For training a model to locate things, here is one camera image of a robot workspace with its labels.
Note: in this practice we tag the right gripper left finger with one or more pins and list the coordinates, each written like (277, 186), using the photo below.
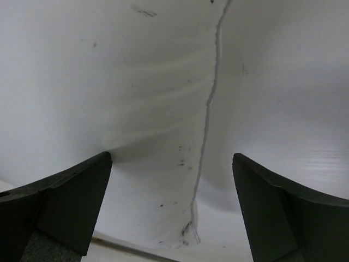
(53, 219)

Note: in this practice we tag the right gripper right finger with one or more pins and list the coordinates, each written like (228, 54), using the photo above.
(286, 221)

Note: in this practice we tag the white pillow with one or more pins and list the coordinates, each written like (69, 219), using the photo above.
(173, 89)

